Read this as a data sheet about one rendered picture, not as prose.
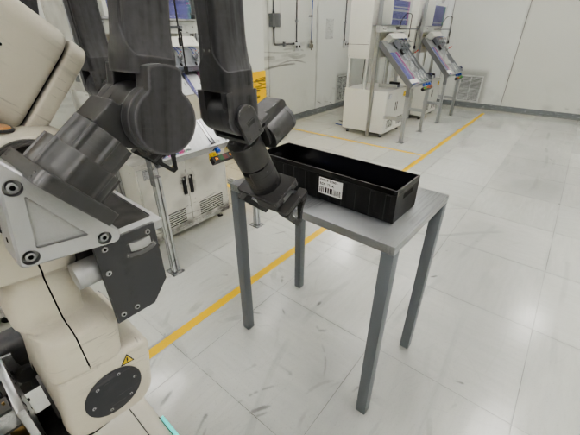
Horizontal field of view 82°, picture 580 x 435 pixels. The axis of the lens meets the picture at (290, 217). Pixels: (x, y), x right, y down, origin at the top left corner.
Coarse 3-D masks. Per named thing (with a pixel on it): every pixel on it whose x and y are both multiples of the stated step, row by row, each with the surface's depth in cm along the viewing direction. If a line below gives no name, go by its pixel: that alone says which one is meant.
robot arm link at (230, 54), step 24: (216, 0) 41; (240, 0) 43; (216, 24) 42; (240, 24) 44; (216, 48) 43; (240, 48) 45; (216, 72) 45; (240, 72) 45; (216, 96) 49; (240, 96) 47; (216, 120) 49
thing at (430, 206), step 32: (288, 192) 124; (320, 224) 108; (352, 224) 103; (384, 224) 103; (416, 224) 103; (384, 256) 96; (384, 288) 100; (416, 288) 142; (384, 320) 109; (416, 320) 153
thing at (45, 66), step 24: (0, 0) 36; (0, 24) 37; (24, 24) 38; (48, 24) 41; (0, 48) 37; (24, 48) 39; (48, 48) 40; (72, 48) 43; (0, 72) 38; (24, 72) 40; (48, 72) 41; (72, 72) 43; (0, 96) 39; (24, 96) 40; (48, 96) 42; (0, 120) 40; (24, 120) 42; (48, 120) 43
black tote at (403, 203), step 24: (288, 144) 141; (288, 168) 124; (312, 168) 116; (336, 168) 130; (360, 168) 123; (384, 168) 116; (312, 192) 120; (336, 192) 113; (360, 192) 107; (384, 192) 101; (408, 192) 106; (384, 216) 104
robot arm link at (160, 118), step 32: (128, 0) 33; (160, 0) 36; (128, 32) 34; (160, 32) 36; (128, 64) 35; (160, 64) 35; (128, 96) 36; (160, 96) 36; (128, 128) 36; (160, 128) 37; (192, 128) 41
